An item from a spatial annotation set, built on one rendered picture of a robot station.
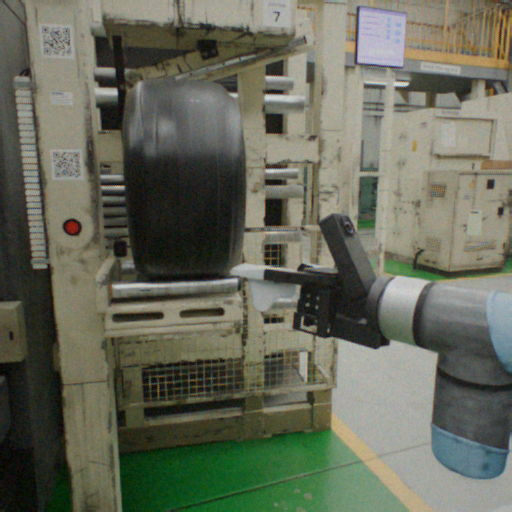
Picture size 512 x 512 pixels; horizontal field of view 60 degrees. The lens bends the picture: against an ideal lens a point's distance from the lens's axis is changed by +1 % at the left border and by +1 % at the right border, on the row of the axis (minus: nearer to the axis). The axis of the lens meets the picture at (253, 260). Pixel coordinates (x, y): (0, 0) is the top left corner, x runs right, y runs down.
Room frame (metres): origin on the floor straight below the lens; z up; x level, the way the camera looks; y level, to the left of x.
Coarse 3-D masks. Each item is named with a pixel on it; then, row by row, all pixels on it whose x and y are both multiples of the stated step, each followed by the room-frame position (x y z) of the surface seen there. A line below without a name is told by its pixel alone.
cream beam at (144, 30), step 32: (128, 0) 1.43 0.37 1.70; (160, 0) 1.45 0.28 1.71; (192, 0) 1.47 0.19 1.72; (224, 0) 1.49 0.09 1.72; (256, 0) 1.51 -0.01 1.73; (128, 32) 1.51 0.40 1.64; (160, 32) 1.51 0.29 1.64; (192, 32) 1.51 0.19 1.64; (224, 32) 1.51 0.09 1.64; (256, 32) 1.52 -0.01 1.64; (288, 32) 1.54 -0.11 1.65
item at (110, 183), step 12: (108, 180) 1.55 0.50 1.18; (120, 180) 1.56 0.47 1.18; (108, 192) 1.54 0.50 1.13; (120, 192) 1.55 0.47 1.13; (108, 204) 1.56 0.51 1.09; (120, 204) 1.57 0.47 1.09; (108, 216) 1.67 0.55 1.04; (120, 216) 1.68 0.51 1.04; (108, 228) 1.55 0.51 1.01; (120, 228) 1.56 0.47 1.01; (120, 240) 1.56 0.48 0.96; (108, 252) 1.54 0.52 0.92
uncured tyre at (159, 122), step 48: (144, 96) 1.09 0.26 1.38; (192, 96) 1.11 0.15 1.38; (144, 144) 1.02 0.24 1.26; (192, 144) 1.03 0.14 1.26; (240, 144) 1.09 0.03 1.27; (144, 192) 1.00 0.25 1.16; (192, 192) 1.02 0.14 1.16; (240, 192) 1.06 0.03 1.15; (144, 240) 1.03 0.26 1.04; (192, 240) 1.05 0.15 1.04; (240, 240) 1.11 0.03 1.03
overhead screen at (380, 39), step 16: (368, 16) 4.90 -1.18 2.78; (384, 16) 4.97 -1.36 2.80; (400, 16) 5.04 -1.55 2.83; (368, 32) 4.90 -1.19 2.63; (384, 32) 4.97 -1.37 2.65; (400, 32) 5.04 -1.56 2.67; (368, 48) 4.91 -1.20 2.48; (384, 48) 4.98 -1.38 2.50; (400, 48) 5.05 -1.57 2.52; (368, 64) 4.92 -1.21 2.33; (384, 64) 4.98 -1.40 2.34; (400, 64) 5.05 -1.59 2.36
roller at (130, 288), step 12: (216, 276) 1.17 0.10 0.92; (228, 276) 1.17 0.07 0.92; (120, 288) 1.09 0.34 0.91; (132, 288) 1.10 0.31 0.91; (144, 288) 1.11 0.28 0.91; (156, 288) 1.11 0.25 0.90; (168, 288) 1.12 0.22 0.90; (180, 288) 1.12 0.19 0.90; (192, 288) 1.13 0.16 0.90; (204, 288) 1.14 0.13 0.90; (216, 288) 1.14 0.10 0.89; (228, 288) 1.15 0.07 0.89; (240, 288) 1.16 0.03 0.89
